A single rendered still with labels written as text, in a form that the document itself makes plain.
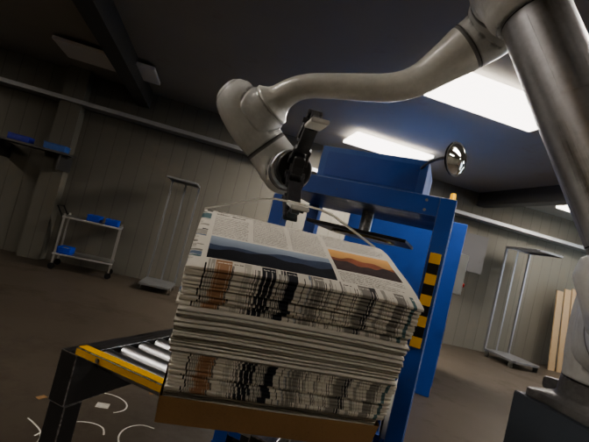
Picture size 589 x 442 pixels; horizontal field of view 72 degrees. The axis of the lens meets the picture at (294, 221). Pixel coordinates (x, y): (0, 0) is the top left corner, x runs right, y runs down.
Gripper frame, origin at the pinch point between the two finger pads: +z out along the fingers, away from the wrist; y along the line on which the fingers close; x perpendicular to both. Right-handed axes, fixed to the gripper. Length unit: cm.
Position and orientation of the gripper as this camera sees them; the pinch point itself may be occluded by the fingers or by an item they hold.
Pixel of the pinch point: (309, 162)
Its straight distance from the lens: 67.4
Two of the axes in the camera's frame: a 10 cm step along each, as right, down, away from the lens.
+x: -9.6, -2.2, -1.6
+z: 1.5, 0.7, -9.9
